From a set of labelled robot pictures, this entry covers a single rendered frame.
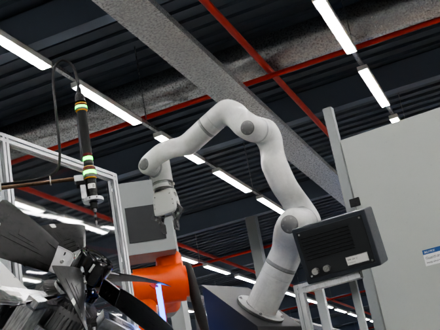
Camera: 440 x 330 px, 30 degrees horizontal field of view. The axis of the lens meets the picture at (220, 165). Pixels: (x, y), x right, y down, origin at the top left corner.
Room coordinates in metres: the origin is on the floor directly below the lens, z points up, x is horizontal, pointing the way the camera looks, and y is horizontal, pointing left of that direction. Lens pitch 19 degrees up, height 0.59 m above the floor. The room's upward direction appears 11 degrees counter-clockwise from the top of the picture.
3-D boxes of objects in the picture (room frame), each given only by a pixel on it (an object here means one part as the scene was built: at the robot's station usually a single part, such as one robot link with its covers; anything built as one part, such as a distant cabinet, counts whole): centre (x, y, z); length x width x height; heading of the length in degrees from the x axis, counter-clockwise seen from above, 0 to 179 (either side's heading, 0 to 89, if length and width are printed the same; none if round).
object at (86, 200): (2.65, 0.45, 1.49); 0.09 x 0.07 x 0.10; 101
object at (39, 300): (2.34, 0.59, 1.08); 0.07 x 0.04 x 0.06; 166
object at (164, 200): (3.12, 0.24, 1.54); 0.10 x 0.07 x 0.11; 66
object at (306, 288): (2.72, -0.28, 1.04); 0.24 x 0.03 x 0.03; 66
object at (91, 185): (2.65, 0.44, 1.65); 0.04 x 0.04 x 0.46
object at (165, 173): (3.11, 0.24, 1.68); 0.09 x 0.08 x 0.13; 151
